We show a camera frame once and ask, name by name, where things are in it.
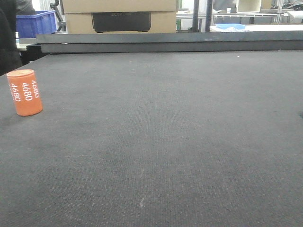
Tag orange cylindrical capacitor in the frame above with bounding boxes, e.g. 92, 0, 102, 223
6, 69, 43, 116

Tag dark grey stacked boards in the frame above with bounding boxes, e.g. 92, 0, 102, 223
36, 31, 303, 53

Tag lower cardboard box black print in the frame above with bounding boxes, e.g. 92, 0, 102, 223
65, 11, 176, 34

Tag light blue tray background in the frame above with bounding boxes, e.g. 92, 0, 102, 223
215, 23, 246, 32

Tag black vertical posts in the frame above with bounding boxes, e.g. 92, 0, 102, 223
192, 0, 213, 33

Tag upper cardboard box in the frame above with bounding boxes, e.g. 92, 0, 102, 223
62, 0, 177, 13

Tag person in black clothing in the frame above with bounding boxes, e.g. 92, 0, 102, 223
0, 0, 36, 75

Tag blue plastic crate background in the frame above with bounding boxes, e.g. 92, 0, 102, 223
16, 10, 57, 38

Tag white metal shelving rack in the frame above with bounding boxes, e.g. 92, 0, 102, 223
176, 0, 303, 25

